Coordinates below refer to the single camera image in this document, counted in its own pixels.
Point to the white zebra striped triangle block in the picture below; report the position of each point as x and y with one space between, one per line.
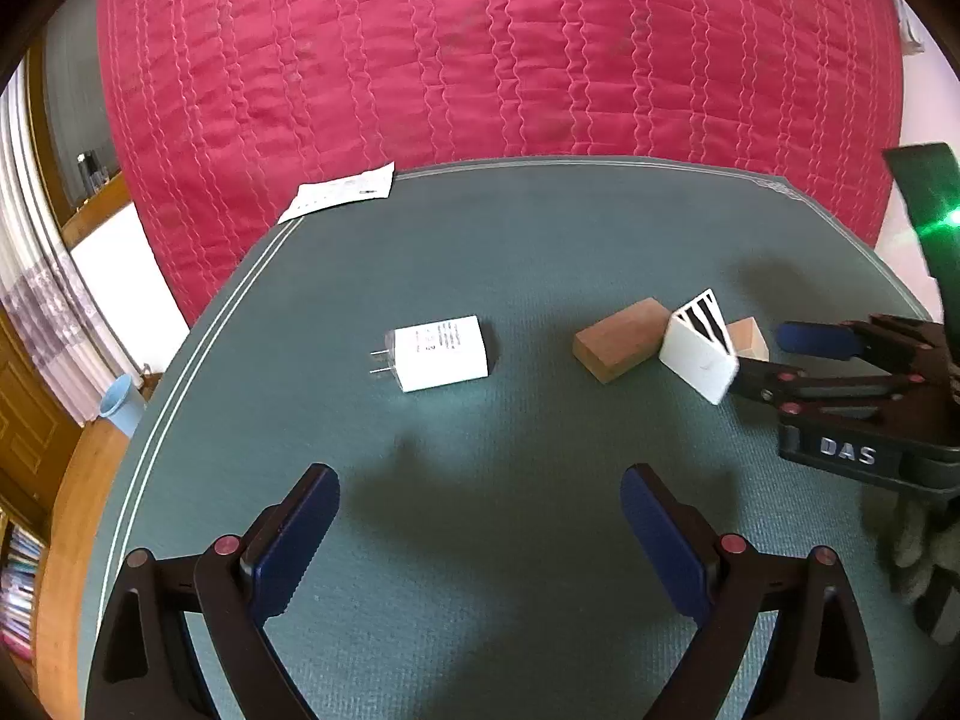
698 348

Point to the white paper slip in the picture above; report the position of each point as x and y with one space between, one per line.
374 184

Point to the light blue cup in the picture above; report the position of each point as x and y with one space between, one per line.
123 405

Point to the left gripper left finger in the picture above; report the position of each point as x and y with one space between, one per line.
145 665

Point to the wooden bookshelf with books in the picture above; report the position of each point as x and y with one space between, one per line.
22 563

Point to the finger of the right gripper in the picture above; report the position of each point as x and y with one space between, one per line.
819 340
793 392

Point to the plain wooden cube block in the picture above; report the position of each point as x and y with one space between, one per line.
747 339

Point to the white USB power adapter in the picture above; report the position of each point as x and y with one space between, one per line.
433 355

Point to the white curtain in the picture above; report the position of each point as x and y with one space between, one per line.
46 299

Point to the red quilted cover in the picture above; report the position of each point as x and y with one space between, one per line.
221 109

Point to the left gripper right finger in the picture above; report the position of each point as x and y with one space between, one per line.
818 663

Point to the plain rectangular wooden block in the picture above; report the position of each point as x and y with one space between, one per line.
616 344

